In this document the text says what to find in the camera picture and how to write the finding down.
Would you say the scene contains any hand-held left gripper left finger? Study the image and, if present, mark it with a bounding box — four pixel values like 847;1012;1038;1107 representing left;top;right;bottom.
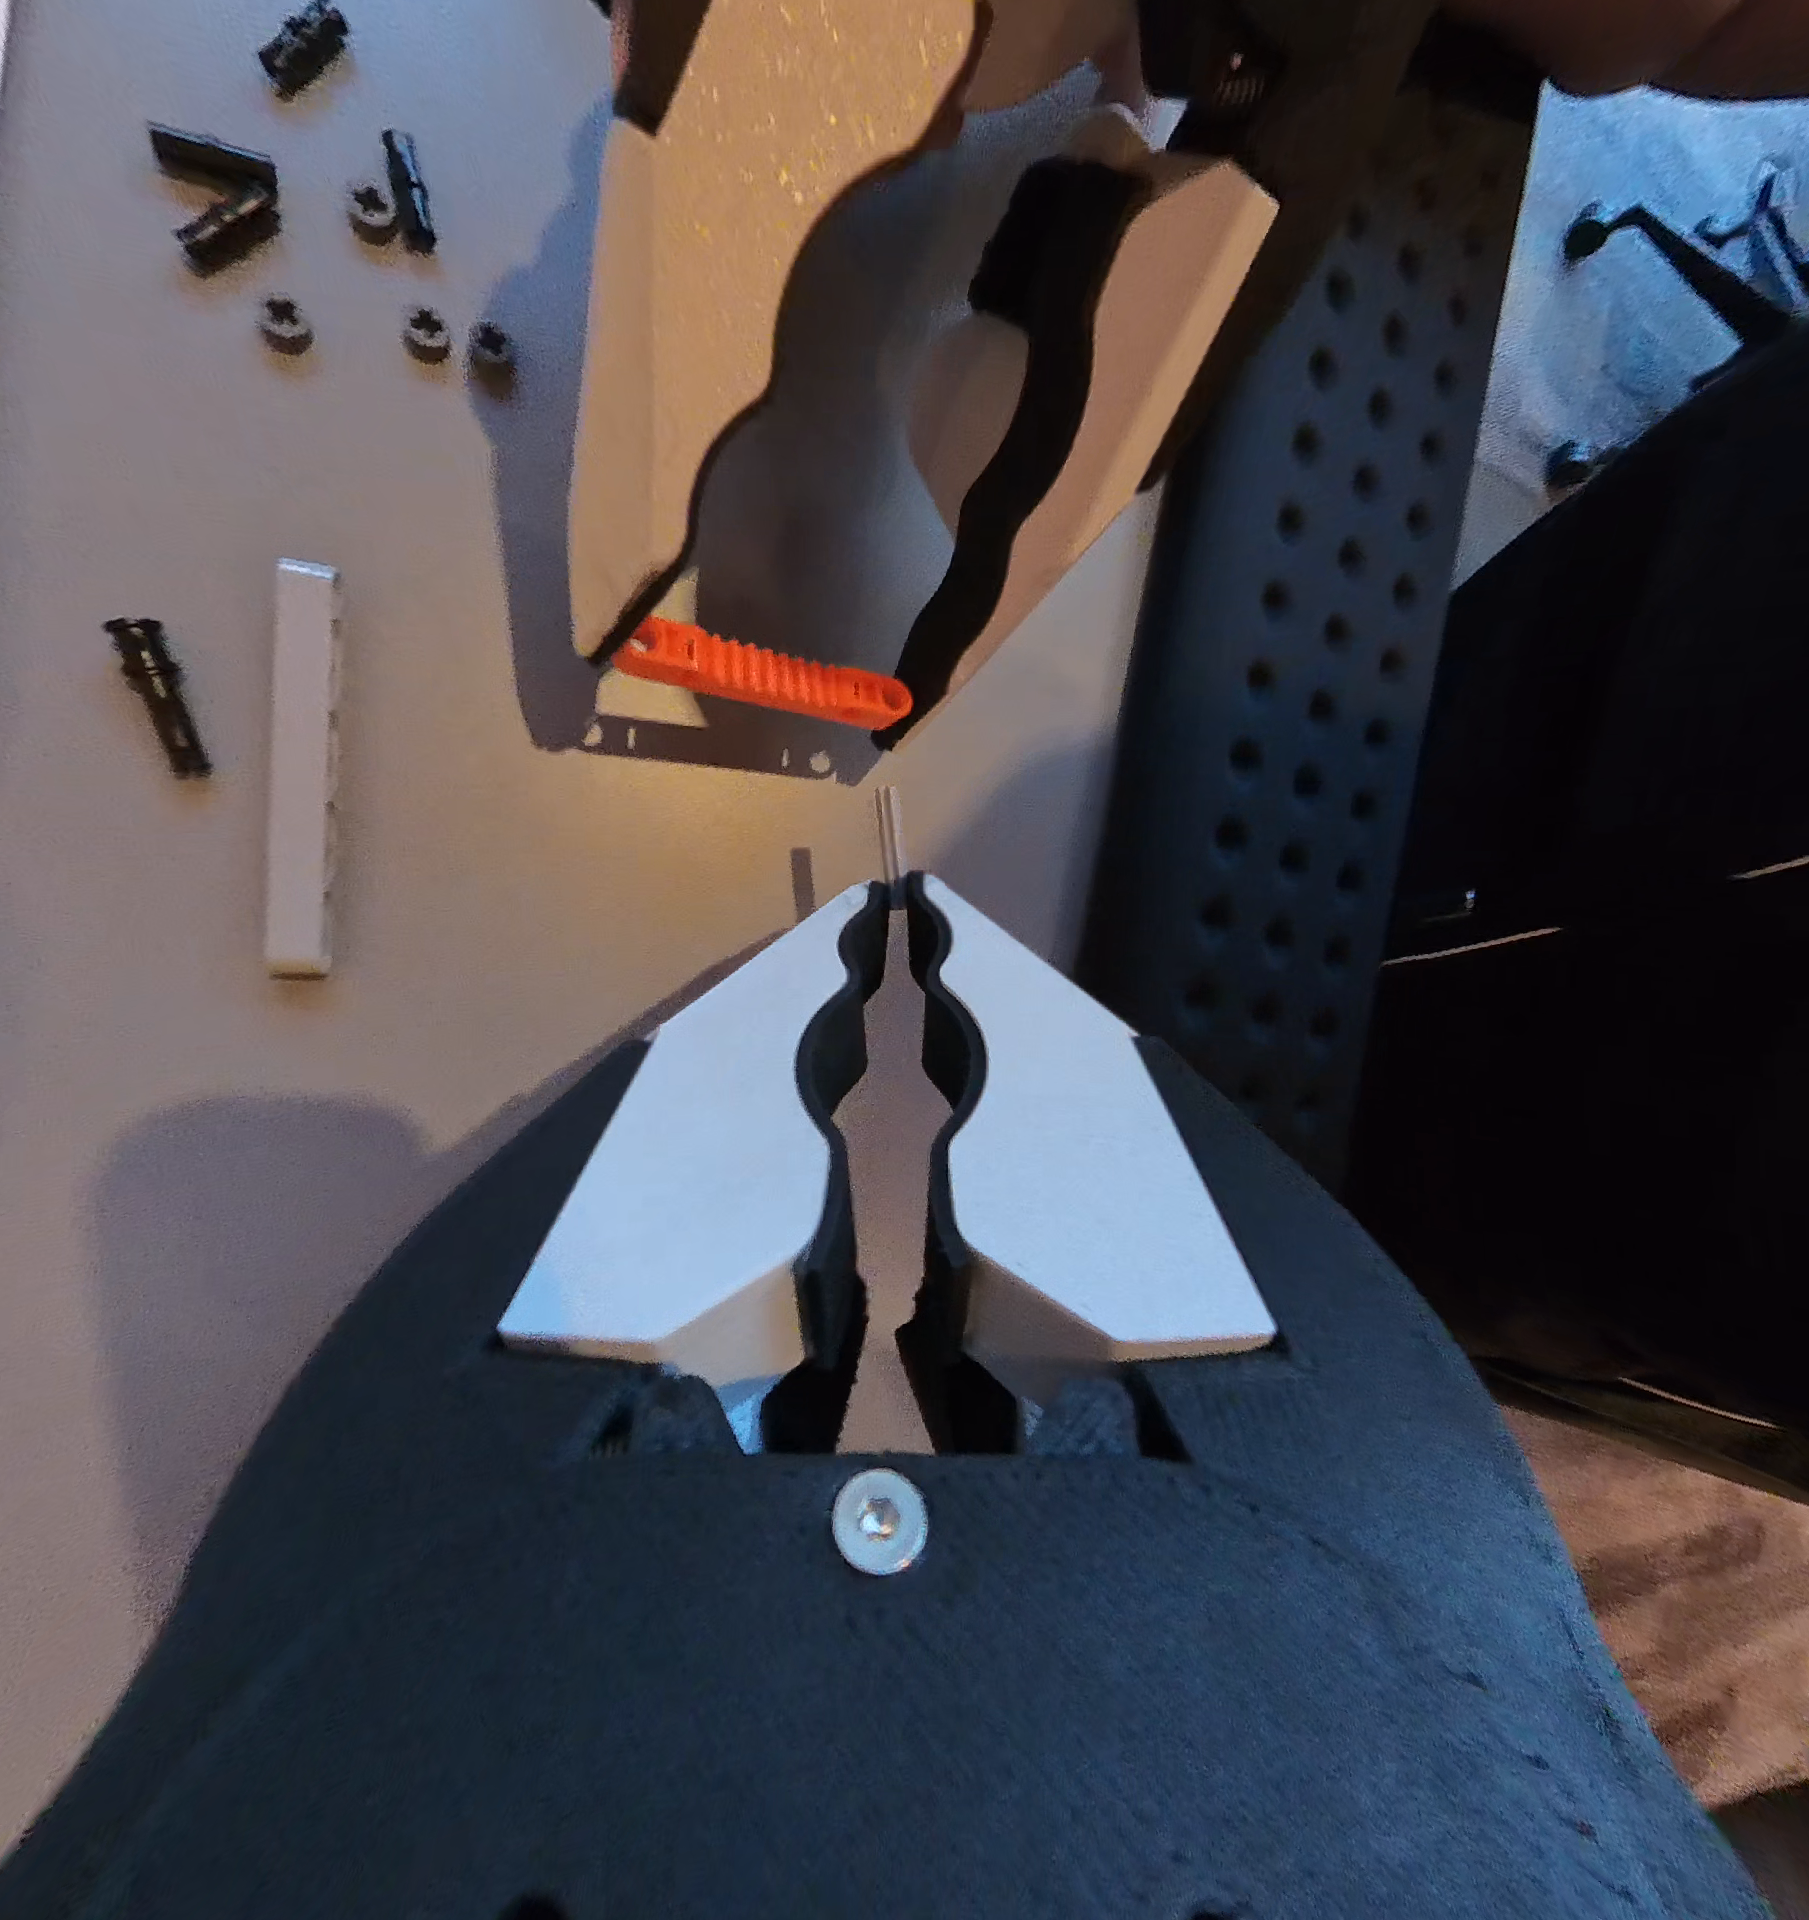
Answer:
497;881;894;1457

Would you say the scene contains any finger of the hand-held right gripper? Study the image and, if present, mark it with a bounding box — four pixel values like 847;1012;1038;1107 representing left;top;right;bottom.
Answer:
569;0;996;670
871;112;1281;752

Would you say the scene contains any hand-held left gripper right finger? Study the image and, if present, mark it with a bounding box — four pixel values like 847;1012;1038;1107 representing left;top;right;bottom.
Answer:
900;871;1281;1457

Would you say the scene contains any orange toy beam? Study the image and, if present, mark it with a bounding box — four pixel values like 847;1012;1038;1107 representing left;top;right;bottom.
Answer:
611;612;918;733

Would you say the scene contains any person's right forearm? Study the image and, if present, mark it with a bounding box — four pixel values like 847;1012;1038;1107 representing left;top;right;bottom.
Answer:
1429;0;1809;101

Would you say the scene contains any grey desk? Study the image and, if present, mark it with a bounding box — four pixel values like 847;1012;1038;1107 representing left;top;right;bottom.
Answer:
0;0;1194;1920

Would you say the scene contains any slim black pin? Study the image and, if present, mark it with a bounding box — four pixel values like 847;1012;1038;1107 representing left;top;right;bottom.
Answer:
380;130;438;256

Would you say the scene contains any black perforated panel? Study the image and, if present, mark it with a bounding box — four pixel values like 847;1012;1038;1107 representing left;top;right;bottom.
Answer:
1081;89;1539;1189

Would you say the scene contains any black office chair base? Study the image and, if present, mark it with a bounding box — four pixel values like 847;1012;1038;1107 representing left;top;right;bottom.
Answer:
1541;162;1809;492

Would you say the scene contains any black block connector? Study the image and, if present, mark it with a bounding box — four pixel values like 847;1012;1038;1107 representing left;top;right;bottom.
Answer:
256;0;352;96

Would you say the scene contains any black ridged connector pin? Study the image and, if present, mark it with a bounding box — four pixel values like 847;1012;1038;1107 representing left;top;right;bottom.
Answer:
175;186;282;276

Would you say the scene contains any short black bar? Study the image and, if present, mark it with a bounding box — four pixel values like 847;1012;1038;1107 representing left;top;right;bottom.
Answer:
148;126;280;192

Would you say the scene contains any long grey toy beam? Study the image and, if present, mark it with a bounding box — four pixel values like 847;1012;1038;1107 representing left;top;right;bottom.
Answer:
263;557;347;982

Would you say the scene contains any long black connector pin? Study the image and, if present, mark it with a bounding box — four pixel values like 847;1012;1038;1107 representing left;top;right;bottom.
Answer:
103;615;214;779

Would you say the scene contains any white cord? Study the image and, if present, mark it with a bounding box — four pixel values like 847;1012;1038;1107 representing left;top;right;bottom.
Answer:
1380;844;1809;966

